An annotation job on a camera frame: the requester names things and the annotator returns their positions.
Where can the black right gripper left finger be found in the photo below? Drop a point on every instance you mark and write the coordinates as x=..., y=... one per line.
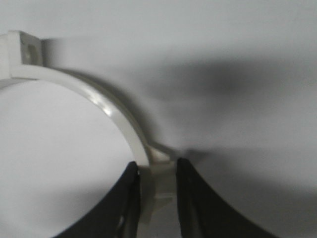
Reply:
x=116, y=215

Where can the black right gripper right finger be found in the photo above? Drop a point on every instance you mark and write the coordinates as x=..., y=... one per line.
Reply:
x=204, y=214

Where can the white half pipe clamp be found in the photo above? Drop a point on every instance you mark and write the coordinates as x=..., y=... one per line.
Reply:
x=21, y=60

